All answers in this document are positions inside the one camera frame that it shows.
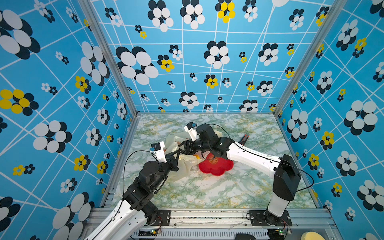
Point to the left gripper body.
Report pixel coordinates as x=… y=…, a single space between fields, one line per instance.
x=170 y=164

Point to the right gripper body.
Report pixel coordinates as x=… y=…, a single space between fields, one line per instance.
x=198 y=146

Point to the translucent cream plastic bag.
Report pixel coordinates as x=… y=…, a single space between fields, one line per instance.
x=185 y=162

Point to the red flower-shaped plate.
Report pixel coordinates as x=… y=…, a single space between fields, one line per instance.
x=215 y=166

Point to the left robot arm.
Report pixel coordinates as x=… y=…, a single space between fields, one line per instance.
x=135 y=209

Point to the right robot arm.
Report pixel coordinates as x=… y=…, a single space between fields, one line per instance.
x=283 y=170

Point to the yellow round object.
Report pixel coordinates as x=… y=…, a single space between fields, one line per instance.
x=312 y=236

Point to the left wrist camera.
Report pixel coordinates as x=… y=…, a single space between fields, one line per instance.
x=158 y=150

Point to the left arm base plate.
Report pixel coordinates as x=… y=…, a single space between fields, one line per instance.
x=161 y=218

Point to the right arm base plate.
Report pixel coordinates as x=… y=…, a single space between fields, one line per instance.
x=262 y=218

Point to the aluminium front rail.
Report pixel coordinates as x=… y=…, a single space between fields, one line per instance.
x=227 y=224

